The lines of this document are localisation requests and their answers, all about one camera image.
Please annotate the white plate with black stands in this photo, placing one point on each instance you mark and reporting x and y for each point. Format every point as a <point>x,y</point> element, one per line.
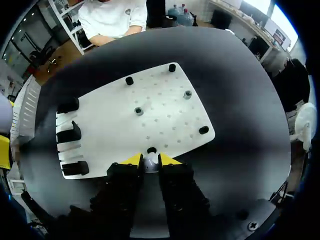
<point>140,117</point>

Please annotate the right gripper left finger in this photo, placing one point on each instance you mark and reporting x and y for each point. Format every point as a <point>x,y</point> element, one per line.
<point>122,190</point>

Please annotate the person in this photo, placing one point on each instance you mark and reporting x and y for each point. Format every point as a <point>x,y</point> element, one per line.
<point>292,85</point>
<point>110,17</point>

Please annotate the white earbud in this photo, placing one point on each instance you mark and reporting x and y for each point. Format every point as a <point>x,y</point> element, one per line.
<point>150,164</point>

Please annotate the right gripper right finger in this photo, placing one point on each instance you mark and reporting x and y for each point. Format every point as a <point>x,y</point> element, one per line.
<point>180,192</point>

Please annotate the grey slotted basket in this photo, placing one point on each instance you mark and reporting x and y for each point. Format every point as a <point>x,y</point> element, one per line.
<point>25,110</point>

